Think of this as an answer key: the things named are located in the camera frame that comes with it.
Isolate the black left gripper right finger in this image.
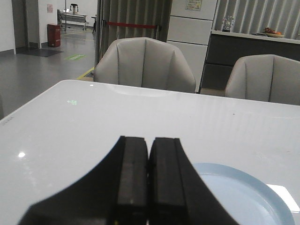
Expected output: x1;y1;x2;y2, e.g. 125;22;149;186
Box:
149;138;237;225

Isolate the folding table in background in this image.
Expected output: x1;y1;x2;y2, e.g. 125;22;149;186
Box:
57;3;87;31

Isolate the grey upholstered chair right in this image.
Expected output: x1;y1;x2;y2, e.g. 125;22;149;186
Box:
225;54;300;105

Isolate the dark floor mat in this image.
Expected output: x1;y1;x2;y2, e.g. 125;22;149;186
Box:
16;48;62;58

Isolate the fruit bowl on sideboard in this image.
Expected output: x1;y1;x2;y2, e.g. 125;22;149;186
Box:
263;27;284;38

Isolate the white refrigerator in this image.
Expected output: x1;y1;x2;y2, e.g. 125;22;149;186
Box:
167;0;217;92

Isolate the grey upholstered chair left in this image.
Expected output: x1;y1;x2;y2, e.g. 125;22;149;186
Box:
94;37;196;93

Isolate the dark grey sideboard cabinet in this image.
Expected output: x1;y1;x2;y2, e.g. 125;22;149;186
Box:
199;30;300;93

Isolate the grey striped curtain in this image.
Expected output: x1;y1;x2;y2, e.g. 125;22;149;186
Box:
94;0;172;65

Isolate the grey upholstered chair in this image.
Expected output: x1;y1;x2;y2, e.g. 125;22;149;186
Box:
94;37;196;93
225;54;300;105

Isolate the red waste bin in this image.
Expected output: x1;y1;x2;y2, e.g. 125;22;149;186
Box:
47;23;60;47

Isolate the glass ornament on sideboard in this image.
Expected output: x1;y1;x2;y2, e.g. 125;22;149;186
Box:
222;15;234;32

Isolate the light blue round plate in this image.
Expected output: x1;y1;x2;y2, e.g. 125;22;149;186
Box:
193;163;295;225

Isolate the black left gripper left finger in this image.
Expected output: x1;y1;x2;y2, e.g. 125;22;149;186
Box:
19;136;148;225

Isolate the red barrier belt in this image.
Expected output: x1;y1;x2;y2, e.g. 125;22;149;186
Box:
102;20;162;30

